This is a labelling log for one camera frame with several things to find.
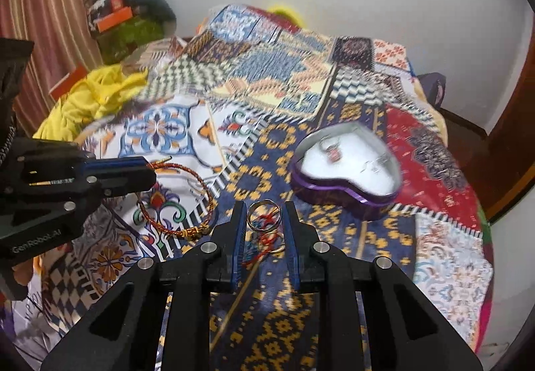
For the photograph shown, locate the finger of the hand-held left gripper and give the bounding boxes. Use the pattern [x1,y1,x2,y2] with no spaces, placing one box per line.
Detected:
[86,167,158,198]
[83,156,148,174]

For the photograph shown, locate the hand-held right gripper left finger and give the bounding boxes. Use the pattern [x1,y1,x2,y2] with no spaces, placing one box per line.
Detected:
[39,201,247,371]

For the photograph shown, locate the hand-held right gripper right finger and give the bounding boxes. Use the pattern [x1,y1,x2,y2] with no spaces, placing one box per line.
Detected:
[284,201,495,371]

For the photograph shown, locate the silver ring with red thread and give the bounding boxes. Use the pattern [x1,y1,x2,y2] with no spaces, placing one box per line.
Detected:
[245,199,288,262]

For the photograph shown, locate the red thread bracelet gold beads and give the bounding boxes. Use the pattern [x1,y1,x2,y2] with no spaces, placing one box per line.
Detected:
[136,155,219,239]

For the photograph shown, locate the purple heart-shaped jewelry box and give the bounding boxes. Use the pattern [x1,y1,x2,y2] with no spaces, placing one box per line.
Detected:
[290,122,403,222]

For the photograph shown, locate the yellow cloth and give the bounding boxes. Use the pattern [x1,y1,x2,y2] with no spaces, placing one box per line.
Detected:
[32,64,149,142]

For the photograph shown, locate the orange cardboard box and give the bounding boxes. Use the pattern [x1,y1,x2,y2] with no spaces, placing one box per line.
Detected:
[48,65,89,101]

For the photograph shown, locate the silver earring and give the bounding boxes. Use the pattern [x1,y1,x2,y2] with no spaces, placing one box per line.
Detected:
[360,157,389,175]

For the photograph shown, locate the green cloth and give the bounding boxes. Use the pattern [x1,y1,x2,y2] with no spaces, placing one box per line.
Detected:
[97,17,168,66]

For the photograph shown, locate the pile of boxes and clothes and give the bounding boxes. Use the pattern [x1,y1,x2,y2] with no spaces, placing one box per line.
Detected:
[86,0,178,41]

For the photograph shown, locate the striped curtain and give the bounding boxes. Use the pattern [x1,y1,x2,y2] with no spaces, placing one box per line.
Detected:
[0,0,105,137]

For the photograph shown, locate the patterned patchwork blanket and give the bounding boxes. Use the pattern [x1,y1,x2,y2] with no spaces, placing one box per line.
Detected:
[0,3,495,371]

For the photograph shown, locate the purple bag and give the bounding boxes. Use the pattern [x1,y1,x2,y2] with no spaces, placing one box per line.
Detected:
[417,72,448,108]

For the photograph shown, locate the yellow round object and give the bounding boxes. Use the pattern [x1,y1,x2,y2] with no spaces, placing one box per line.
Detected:
[267,5,303,25]

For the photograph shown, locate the brown wooden door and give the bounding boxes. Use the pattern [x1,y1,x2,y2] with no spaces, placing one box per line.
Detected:
[439,11,535,225]

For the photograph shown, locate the silver ring with red stone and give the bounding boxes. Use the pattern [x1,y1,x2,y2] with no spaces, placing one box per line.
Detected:
[318,137,344,165]

